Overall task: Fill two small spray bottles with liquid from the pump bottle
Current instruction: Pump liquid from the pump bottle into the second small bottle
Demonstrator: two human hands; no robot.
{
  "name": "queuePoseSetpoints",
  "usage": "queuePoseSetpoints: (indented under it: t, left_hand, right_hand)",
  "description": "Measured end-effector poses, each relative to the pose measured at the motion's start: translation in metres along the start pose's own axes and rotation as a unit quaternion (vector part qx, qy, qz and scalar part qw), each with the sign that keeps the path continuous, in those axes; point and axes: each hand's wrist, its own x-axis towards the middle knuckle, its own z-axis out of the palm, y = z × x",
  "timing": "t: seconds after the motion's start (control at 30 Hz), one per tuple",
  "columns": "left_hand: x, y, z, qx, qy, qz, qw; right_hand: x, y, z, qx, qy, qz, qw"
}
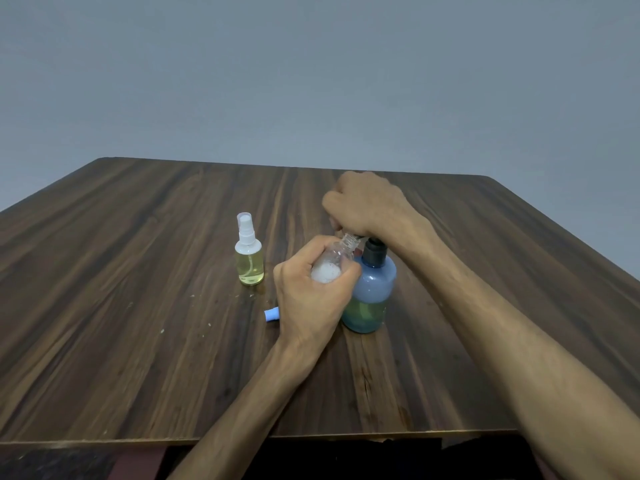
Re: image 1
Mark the person's left hand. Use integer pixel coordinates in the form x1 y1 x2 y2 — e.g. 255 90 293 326
273 235 363 358

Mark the person's right hand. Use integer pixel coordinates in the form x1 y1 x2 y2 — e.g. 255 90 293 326
321 171 441 251

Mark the blue-capped small spray bottle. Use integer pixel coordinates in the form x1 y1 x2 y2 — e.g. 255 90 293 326
309 232 365 285

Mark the blue green pump bottle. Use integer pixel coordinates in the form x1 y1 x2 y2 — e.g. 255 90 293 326
341 237 398 335

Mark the clear small bottle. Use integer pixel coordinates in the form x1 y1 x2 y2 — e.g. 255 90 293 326
235 239 265 287

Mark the white spray cap with tube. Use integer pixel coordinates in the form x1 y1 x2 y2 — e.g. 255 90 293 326
237 212 257 245

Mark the person's right forearm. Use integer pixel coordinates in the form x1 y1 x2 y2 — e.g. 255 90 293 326
402 224 640 480

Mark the person's left forearm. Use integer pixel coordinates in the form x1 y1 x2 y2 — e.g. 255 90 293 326
167 339 319 480

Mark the maroon table leg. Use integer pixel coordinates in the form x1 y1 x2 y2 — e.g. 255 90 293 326
109 447 167 480

